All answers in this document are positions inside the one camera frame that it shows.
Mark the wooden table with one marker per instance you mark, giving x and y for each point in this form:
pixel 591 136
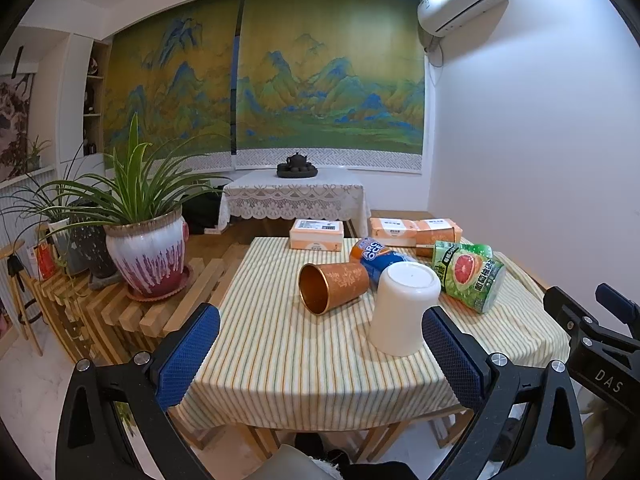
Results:
pixel 520 272

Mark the red packet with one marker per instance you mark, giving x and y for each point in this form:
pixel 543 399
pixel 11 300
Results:
pixel 45 262

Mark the person's trouser legs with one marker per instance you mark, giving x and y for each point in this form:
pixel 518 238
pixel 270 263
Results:
pixel 320 465

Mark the blue Oreo packet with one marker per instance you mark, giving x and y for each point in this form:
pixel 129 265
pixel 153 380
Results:
pixel 377 260

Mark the lace-covered side table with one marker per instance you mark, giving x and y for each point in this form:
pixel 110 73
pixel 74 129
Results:
pixel 295 197

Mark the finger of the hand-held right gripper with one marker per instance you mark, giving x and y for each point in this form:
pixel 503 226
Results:
pixel 567 310
pixel 612 300

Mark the copper metal cup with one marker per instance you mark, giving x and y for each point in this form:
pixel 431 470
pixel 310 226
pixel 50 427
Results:
pixel 332 285

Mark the plant in black speckled pot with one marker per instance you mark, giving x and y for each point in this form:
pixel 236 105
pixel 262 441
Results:
pixel 92 250

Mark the dark tea tray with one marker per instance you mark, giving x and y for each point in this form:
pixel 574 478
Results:
pixel 297 172

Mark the black bag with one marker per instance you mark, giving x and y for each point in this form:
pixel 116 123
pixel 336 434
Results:
pixel 202 212

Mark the white plastic cup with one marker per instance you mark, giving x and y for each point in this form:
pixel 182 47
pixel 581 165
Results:
pixel 402 310

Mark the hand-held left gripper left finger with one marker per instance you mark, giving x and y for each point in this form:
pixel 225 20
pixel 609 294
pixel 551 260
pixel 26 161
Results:
pixel 189 355

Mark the floral wall poster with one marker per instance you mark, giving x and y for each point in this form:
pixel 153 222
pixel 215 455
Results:
pixel 14 125

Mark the landscape painting wall hanging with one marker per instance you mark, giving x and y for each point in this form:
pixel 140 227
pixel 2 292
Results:
pixel 330 75
pixel 165 85

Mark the red-brown plant saucer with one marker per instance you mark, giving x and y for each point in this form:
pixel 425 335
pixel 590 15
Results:
pixel 182 285

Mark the striped tablecloth table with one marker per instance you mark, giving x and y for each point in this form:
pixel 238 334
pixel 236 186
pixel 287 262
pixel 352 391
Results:
pixel 300 360

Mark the wooden slatted bench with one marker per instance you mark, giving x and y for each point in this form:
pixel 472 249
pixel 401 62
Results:
pixel 110 320

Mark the dark teapot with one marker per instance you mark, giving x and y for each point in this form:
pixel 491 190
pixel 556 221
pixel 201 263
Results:
pixel 296 160

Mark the wooden stool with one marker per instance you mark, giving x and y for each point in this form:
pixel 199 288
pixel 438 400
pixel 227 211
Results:
pixel 20 300

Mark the white shelf cabinet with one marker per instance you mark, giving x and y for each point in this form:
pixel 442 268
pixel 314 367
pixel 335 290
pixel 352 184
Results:
pixel 82 100

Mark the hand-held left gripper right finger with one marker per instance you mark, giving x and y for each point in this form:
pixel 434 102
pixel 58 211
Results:
pixel 452 355

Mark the cream cloth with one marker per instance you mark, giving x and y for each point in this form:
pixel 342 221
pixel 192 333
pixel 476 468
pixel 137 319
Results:
pixel 607 440

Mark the small potted plant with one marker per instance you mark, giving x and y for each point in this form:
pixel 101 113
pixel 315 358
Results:
pixel 35 152

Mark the green grapefruit print can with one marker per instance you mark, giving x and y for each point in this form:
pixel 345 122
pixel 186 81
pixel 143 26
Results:
pixel 467 275

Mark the spider plant in glazed pot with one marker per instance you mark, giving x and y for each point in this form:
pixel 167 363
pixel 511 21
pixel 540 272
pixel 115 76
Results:
pixel 145 255

